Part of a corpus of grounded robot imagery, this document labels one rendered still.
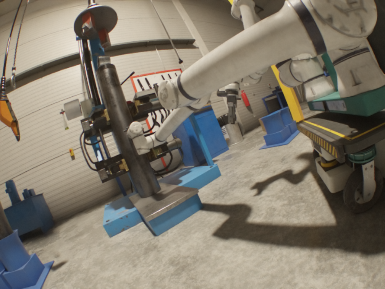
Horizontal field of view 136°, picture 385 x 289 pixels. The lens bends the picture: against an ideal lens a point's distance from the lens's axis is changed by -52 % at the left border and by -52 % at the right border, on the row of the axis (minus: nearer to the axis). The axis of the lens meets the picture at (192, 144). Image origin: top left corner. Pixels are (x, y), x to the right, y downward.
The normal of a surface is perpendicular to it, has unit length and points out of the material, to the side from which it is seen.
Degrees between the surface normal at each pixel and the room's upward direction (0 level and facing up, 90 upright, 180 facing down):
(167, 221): 90
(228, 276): 0
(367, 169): 90
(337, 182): 90
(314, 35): 127
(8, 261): 90
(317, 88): 68
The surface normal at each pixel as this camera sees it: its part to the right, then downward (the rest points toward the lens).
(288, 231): -0.38, -0.92
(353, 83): -0.43, 0.20
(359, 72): -0.84, -0.03
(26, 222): 0.48, -0.16
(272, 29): -0.72, 0.28
